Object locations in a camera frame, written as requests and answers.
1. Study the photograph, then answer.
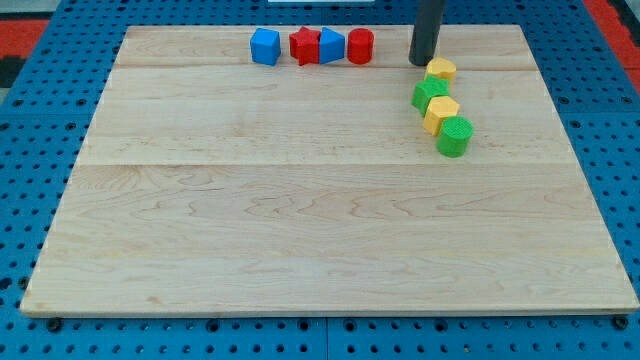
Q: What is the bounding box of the wooden board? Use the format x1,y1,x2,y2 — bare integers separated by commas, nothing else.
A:
21,25,639,318

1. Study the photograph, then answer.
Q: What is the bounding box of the blue triangle block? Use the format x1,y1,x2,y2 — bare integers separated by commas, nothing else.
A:
319,27,345,64

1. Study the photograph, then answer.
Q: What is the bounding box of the red star block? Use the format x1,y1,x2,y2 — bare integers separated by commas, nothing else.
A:
289,26,321,66

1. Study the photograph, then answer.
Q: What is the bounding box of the yellow hexagon block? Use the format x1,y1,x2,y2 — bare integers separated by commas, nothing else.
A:
423,96,460,136

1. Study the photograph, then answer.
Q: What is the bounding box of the green cylinder block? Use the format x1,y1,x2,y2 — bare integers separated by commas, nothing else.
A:
436,116,474,158

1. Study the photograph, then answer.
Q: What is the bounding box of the red cylinder block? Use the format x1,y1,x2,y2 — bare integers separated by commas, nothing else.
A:
347,28,375,65

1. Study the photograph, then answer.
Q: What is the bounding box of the green star block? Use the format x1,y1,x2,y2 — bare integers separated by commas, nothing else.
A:
411,75,449,116

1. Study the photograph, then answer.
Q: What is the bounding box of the blue cube block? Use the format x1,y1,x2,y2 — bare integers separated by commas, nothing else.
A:
250,28,281,66

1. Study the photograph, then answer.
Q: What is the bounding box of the yellow heart block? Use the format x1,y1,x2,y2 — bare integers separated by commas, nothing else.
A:
425,57,457,82

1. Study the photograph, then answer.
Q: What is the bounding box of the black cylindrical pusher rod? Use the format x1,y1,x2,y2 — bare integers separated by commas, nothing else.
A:
408,0,446,66

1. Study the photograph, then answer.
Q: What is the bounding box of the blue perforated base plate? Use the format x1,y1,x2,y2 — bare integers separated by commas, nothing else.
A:
1,0,639,359

